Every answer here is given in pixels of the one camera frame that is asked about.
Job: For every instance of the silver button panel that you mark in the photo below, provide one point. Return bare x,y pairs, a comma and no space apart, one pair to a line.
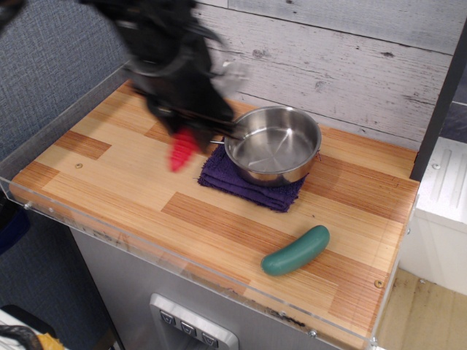
203,333

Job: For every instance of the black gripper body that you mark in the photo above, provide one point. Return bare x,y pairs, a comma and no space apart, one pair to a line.
183,84

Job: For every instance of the red-handled grey fork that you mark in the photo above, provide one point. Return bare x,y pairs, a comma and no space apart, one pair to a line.
225,82

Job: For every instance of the white cabinet at right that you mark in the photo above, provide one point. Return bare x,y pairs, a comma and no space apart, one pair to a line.
434,248

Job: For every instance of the silver toy appliance cabinet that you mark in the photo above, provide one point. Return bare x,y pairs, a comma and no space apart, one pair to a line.
215,272

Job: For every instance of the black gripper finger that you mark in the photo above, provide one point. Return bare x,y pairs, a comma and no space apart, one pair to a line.
173,121
203,137

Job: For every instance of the green toy cucumber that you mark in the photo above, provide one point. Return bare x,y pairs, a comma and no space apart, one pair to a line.
298,253

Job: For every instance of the stainless steel pot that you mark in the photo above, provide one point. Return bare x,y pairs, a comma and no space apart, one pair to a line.
273,146

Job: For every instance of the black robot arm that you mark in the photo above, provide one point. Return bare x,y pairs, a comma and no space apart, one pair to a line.
157,30

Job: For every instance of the purple folded cloth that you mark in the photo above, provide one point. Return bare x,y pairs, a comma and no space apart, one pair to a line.
220,173

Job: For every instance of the dark grey right post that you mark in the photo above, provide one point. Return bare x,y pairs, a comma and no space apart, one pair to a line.
446,95

